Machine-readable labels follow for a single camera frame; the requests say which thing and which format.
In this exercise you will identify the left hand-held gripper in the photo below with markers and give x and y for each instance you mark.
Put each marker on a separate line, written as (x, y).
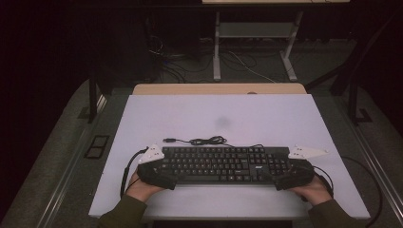
(156, 177)

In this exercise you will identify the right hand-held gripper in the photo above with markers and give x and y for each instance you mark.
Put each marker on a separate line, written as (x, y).
(294, 177)

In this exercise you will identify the black keyboard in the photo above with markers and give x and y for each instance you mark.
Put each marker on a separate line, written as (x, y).
(221, 164)

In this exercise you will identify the person's left hand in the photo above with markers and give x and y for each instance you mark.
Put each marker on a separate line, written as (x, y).
(141, 190)

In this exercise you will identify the person's right hand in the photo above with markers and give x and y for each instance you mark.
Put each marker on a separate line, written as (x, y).
(313, 191)

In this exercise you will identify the black floor socket plate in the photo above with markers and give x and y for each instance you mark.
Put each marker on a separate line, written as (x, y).
(96, 146)

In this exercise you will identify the white board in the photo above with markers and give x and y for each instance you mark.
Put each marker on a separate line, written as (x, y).
(221, 114)

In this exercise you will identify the black metal stand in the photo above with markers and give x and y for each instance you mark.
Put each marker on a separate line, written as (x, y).
(353, 104)
(92, 101)

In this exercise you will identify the aluminium floor rail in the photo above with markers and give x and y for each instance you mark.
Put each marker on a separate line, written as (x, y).
(68, 177)
(377, 167)

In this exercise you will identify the white metal desk frame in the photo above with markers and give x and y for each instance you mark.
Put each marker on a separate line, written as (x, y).
(253, 30)

